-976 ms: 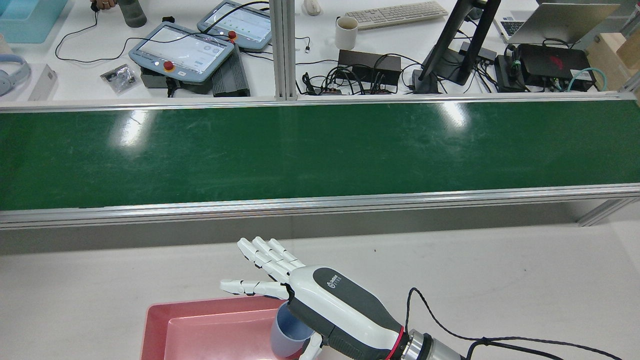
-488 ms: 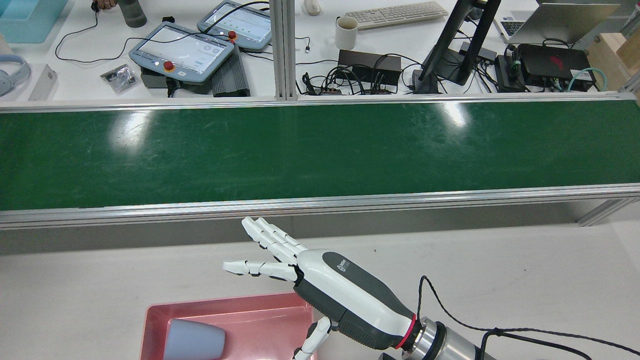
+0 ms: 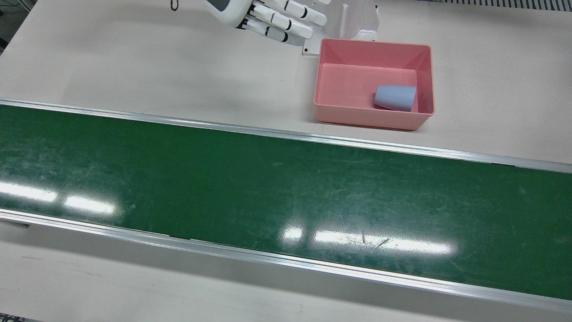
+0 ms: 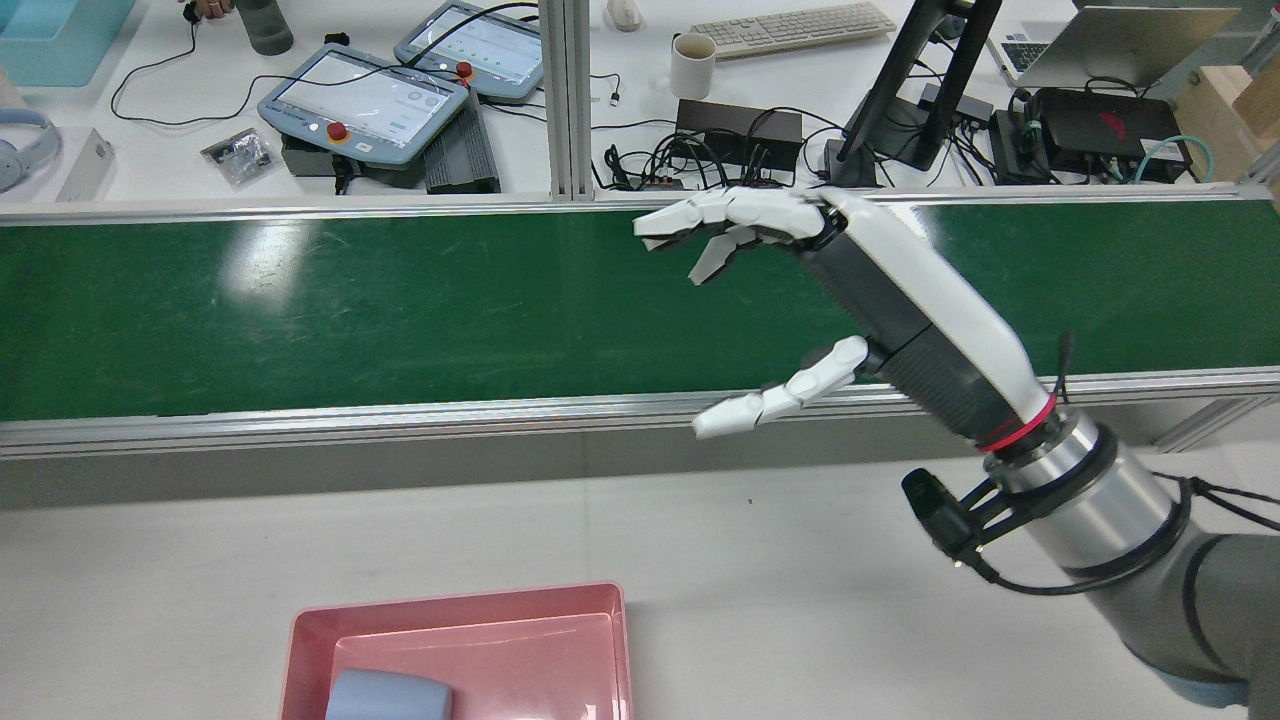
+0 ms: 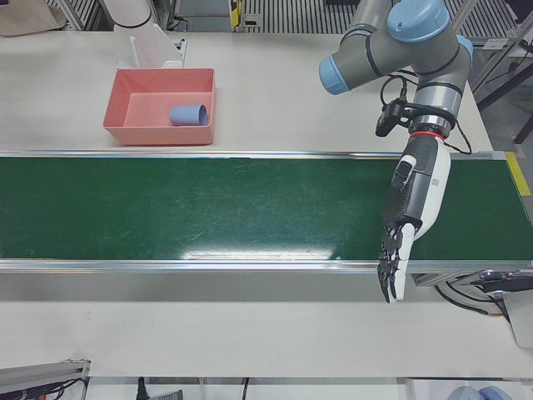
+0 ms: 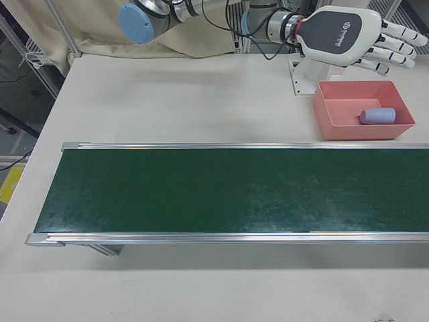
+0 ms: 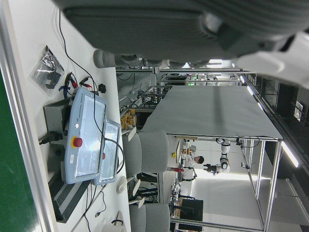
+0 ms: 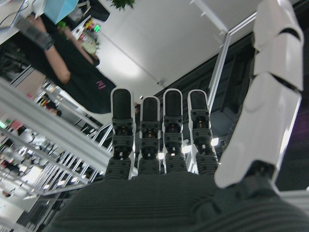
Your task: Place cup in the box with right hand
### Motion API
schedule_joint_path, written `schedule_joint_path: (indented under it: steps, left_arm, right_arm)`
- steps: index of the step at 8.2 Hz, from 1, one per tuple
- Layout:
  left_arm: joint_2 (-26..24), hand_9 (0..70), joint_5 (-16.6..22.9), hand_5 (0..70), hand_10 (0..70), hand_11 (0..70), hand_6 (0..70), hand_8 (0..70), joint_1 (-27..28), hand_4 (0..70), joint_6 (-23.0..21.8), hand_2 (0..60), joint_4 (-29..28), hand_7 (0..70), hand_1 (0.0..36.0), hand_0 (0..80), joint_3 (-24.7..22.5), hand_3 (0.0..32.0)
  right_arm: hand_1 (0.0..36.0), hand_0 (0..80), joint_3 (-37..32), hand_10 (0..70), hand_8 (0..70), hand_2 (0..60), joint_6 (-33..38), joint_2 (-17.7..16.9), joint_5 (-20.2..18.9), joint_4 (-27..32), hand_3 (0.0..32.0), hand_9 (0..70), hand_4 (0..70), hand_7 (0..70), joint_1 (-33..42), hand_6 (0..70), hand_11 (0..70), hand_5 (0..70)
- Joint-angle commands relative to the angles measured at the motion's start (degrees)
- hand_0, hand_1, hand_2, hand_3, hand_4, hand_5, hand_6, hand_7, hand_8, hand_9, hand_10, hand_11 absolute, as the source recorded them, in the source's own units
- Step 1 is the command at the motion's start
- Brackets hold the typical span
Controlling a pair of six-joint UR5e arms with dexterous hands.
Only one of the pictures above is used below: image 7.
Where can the black power plug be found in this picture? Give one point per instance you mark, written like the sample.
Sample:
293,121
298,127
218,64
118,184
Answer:
51,137

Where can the black finned heat sink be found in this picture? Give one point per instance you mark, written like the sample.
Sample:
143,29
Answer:
65,198

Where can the large light blue teach pendant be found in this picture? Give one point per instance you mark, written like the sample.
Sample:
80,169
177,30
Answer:
89,135

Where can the green conveyor belt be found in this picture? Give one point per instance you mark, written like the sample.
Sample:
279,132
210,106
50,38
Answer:
12,169

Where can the gray backdrop sheet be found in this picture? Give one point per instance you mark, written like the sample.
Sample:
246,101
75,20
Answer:
212,113

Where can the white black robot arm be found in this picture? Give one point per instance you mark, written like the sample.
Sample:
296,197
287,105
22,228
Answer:
225,149

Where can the seated person in white coat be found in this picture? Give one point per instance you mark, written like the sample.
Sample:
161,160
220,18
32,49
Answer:
199,159

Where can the small light blue teach pendant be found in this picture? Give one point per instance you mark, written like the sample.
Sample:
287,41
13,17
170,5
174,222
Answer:
111,154

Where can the plastic bag with black parts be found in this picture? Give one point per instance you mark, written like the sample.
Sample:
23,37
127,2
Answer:
46,70

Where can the yellow button box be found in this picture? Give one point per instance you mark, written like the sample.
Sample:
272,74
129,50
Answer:
174,155

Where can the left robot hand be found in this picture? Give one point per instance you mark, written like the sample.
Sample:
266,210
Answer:
144,29

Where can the red black alligator clip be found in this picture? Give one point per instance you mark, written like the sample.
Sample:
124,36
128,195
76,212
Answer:
85,82
72,82

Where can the yellow objects rack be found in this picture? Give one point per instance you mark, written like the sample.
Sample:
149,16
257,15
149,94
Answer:
128,119

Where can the gray metal power box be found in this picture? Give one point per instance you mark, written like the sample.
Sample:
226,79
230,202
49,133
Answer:
54,116

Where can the small black monitor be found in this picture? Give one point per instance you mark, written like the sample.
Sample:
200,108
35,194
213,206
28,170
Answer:
193,209

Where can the aluminium frame cell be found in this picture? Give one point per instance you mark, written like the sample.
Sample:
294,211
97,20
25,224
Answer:
275,169

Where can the gray office chair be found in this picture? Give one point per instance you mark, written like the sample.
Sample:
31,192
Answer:
152,152
154,217

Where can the small black knob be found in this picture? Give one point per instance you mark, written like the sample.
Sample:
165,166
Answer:
102,88

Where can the aluminium conveyor side rail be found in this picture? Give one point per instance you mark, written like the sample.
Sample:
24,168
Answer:
21,120

